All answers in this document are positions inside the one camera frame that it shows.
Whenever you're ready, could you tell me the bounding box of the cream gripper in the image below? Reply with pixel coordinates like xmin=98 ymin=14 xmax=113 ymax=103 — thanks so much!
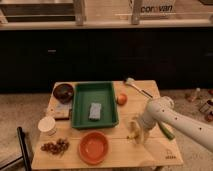
xmin=133 ymin=117 xmax=149 ymax=144

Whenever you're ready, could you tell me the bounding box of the yellow banana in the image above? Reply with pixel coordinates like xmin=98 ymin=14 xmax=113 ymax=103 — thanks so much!
xmin=127 ymin=118 xmax=141 ymax=140

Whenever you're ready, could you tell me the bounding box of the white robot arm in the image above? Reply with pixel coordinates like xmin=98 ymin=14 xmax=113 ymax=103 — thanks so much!
xmin=137 ymin=96 xmax=213 ymax=153

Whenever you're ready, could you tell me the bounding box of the red bowl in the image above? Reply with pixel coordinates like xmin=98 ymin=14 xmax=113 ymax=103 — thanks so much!
xmin=78 ymin=131 xmax=109 ymax=165

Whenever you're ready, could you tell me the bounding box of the dark brown bowl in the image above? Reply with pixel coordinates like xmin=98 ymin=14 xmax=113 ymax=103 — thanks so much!
xmin=53 ymin=83 xmax=74 ymax=104

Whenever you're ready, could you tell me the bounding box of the green cucumber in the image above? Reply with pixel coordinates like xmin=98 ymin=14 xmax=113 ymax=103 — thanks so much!
xmin=158 ymin=122 xmax=175 ymax=140

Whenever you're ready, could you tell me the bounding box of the orange fruit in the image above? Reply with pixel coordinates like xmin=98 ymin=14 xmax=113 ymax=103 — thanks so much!
xmin=117 ymin=93 xmax=128 ymax=105

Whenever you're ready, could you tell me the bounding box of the green plastic tray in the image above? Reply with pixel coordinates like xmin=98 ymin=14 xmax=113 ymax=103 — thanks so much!
xmin=71 ymin=82 xmax=119 ymax=129

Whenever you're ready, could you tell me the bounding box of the blue-grey sponge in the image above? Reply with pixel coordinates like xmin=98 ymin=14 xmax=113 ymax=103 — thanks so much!
xmin=89 ymin=103 xmax=102 ymax=120

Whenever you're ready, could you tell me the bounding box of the pile of brown nuts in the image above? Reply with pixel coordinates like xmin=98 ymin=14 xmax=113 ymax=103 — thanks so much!
xmin=41 ymin=138 xmax=69 ymax=155

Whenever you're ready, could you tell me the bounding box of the white paper cup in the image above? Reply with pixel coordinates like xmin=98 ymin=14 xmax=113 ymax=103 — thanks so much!
xmin=38 ymin=116 xmax=56 ymax=135

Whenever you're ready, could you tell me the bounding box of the white cardboard box with print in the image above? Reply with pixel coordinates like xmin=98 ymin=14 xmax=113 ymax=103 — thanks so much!
xmin=140 ymin=0 xmax=176 ymax=19

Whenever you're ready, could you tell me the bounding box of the black chair frame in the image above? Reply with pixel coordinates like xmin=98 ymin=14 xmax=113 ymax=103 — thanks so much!
xmin=0 ymin=127 xmax=32 ymax=171

